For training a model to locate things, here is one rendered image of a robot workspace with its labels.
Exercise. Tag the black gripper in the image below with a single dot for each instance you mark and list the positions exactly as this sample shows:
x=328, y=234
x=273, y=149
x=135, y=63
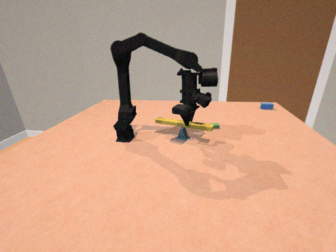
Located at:
x=187, y=109

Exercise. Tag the yellow bar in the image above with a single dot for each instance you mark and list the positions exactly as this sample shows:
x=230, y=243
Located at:
x=180, y=123

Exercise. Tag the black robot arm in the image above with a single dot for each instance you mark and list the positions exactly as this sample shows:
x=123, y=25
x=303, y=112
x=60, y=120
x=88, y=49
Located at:
x=121, y=54

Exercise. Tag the small green block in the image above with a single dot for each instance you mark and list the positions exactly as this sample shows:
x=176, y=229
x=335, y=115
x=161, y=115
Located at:
x=216, y=125

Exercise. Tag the blue rectangular block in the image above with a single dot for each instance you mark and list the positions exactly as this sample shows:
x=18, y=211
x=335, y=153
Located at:
x=267, y=106

